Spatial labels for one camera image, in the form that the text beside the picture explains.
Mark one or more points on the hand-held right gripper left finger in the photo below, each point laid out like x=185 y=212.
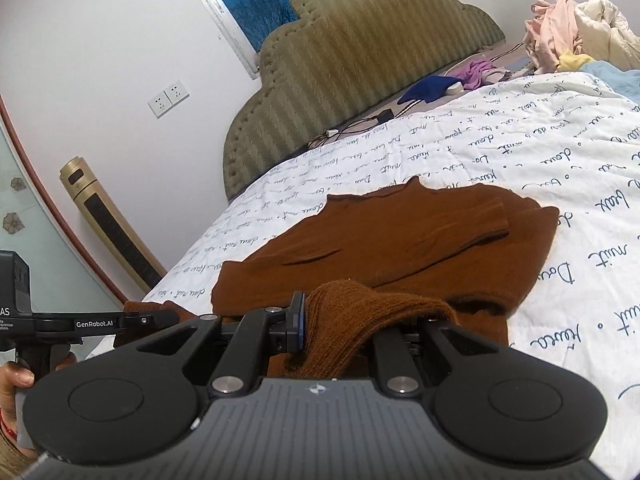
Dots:
x=299 y=317

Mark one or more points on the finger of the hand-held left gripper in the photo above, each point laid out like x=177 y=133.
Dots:
x=155 y=320

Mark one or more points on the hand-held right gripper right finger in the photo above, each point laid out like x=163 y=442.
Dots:
x=390 y=355

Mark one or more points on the brown knit sweater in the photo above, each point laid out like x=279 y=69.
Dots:
x=400 y=240

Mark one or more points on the person's left forearm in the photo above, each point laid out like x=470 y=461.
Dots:
x=7 y=455

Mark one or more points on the pink clothes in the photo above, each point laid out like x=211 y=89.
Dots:
x=550 y=30

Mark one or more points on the person's left hand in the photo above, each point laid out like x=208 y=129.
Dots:
x=15 y=375

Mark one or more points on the gold tower air conditioner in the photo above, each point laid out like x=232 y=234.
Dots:
x=110 y=225

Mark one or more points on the black charger adapter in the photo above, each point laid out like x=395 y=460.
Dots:
x=385 y=115

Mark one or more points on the olive padded headboard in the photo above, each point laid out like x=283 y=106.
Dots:
x=350 y=60

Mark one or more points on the dark blue cloth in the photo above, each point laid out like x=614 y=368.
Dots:
x=430 y=89

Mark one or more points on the white script printed quilt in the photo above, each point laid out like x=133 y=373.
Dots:
x=575 y=160

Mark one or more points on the small white device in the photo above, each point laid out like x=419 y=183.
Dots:
x=455 y=87

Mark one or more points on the purple cloth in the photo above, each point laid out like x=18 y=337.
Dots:
x=475 y=72

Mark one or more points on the light blue blanket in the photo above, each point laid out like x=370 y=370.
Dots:
x=615 y=77

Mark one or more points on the cream duvet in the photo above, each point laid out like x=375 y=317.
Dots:
x=610 y=25

